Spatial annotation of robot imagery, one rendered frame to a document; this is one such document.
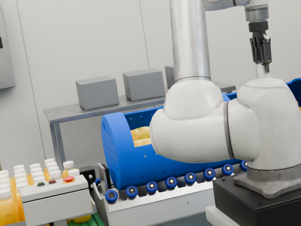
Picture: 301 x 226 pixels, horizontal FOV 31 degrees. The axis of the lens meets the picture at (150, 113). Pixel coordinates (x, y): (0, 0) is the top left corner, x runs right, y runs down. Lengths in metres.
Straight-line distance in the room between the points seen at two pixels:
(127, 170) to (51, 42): 3.40
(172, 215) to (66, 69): 3.38
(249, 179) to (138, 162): 0.56
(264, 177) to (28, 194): 0.69
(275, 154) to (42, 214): 0.71
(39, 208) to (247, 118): 0.68
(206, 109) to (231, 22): 4.28
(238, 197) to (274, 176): 0.10
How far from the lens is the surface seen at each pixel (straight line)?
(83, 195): 1.66
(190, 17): 1.49
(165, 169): 1.93
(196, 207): 2.00
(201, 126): 1.37
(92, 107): 4.49
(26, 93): 5.17
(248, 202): 1.36
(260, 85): 1.37
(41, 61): 5.16
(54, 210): 1.66
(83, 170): 2.18
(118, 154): 1.86
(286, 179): 1.39
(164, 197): 1.96
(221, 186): 1.49
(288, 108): 1.36
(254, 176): 1.42
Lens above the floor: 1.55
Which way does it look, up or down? 10 degrees down
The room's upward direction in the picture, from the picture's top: 8 degrees counter-clockwise
